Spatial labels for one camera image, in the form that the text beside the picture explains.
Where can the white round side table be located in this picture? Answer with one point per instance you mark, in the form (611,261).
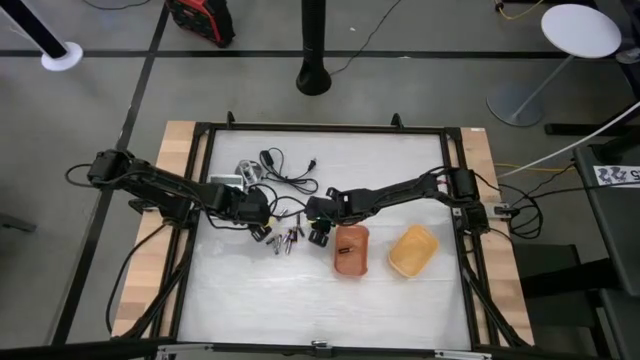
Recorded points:
(580,30)

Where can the black pole with white base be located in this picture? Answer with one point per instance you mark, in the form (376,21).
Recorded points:
(35,27)

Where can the small table edge camera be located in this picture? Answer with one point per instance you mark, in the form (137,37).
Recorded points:
(321,349)

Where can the black metal table frame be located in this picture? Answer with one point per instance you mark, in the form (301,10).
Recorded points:
(325,128)

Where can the black desk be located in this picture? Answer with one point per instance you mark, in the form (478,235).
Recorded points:
(615,225)

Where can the red and black equipment case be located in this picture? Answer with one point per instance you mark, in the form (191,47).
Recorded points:
(202,20)

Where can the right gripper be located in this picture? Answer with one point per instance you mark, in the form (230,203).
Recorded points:
(335,207)

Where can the black pole stand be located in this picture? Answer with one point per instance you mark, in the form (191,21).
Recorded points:
(313,50)

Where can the dark grey furniture foot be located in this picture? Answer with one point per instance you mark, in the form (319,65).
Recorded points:
(17,223)

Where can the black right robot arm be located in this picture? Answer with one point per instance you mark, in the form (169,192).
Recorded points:
(400,192)

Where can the black furniture foot bar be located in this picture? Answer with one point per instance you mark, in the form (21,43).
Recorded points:
(590,129)

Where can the white printed paper tag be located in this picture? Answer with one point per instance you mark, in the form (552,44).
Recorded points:
(617,176)

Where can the clear plastic tape dispenser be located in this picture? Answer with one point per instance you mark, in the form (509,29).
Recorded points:
(248,171)

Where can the grey desk calculator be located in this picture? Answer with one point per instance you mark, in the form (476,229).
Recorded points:
(225,181)

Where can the white glossy table sheet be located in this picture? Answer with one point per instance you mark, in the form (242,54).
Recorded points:
(300,300)

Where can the orange plastic bin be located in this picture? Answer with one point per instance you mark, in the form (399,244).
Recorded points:
(351,250)

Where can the grey connector box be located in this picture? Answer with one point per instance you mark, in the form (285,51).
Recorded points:
(501,211)

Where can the yellow plastic bin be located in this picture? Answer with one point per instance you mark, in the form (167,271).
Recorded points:
(413,251)

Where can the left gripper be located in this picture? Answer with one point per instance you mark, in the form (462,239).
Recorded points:
(252,210)

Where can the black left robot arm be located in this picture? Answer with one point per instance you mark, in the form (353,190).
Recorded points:
(165,185)

